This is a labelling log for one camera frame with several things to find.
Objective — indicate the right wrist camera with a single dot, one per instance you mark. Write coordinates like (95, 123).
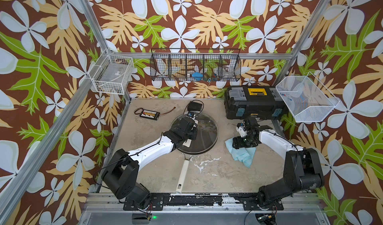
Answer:
(240, 128)

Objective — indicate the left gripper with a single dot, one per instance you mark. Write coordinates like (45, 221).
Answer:
(194, 133)

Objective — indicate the white wire basket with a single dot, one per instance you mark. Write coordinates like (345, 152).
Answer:
(307, 98)
(111, 73)

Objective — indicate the black wire basket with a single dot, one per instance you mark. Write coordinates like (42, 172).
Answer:
(195, 65)

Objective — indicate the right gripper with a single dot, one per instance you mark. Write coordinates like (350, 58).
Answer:
(238, 143)

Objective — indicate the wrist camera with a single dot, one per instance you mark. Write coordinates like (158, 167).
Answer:
(192, 115)
(240, 128)

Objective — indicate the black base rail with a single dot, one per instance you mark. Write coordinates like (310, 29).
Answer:
(247, 201)

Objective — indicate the dark frying pan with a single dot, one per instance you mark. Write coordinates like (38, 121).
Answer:
(196, 173)

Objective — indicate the aluminium frame post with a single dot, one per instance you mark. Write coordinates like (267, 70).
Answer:
(94, 26)

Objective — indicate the black tool case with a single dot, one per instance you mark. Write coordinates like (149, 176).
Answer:
(263, 102)

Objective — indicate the black parallel charging board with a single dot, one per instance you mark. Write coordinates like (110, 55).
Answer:
(147, 114)

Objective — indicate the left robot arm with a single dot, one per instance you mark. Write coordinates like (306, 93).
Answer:
(120, 175)

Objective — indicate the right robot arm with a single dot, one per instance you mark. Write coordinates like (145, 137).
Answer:
(302, 167)

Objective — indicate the light blue cloth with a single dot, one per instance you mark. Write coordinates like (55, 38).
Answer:
(244, 155)

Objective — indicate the small black box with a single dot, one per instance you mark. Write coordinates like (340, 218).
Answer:
(195, 105)

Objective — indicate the white wire basket left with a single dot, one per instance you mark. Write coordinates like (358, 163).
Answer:
(111, 73)

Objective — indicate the white wire basket right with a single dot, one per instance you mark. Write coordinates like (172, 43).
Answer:
(307, 98)

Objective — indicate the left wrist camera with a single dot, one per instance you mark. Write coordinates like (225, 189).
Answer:
(192, 115)

